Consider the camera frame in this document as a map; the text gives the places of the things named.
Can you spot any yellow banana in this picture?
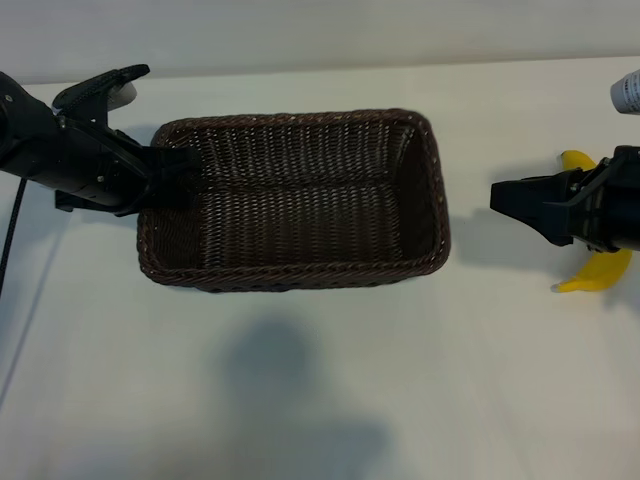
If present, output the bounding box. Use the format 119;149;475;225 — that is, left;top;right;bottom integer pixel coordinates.
550;149;634;294

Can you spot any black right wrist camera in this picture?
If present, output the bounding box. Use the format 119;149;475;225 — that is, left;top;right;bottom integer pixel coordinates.
597;144;640;185

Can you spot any dark brown woven basket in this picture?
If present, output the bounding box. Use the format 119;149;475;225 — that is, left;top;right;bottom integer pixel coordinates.
136;107;453;295

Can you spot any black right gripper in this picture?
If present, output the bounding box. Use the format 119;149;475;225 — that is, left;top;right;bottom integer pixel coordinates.
489;167;640;255

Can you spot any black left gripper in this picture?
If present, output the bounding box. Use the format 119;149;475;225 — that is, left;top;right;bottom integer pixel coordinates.
51;117;201;218

